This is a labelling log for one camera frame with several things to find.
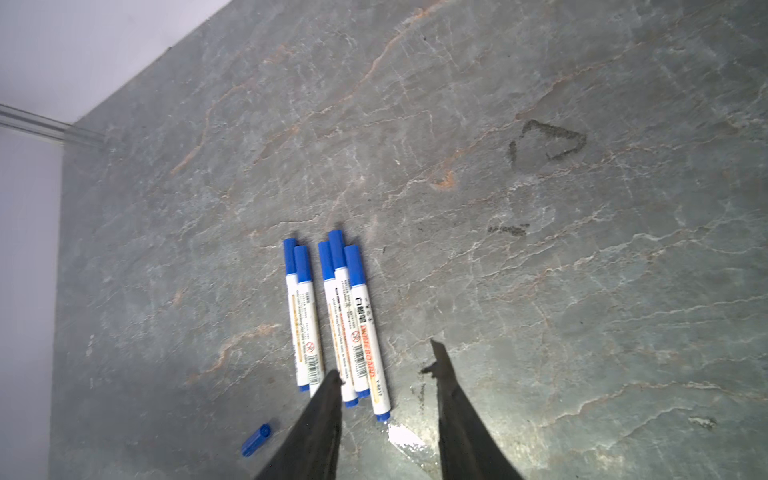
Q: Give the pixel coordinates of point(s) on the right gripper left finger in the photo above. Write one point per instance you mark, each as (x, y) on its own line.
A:
(311, 448)

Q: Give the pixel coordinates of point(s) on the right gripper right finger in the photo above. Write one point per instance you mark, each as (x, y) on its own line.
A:
(467, 450)

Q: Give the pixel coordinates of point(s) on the blue pen cap five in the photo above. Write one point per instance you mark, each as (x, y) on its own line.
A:
(256, 440)

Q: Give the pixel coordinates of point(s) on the whiteboard marker pen four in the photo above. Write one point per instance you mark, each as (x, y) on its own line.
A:
(351, 326)

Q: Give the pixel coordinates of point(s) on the whiteboard marker pen two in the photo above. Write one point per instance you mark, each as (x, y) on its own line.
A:
(311, 342)

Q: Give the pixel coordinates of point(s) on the whiteboard marker pen five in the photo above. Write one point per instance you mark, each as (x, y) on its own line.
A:
(379, 395)

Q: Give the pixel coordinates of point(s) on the whiteboard marker pen three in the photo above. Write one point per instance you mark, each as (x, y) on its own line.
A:
(348, 392)

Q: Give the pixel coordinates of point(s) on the whiteboard marker pen one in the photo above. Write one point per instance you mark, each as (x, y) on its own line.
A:
(302, 378)

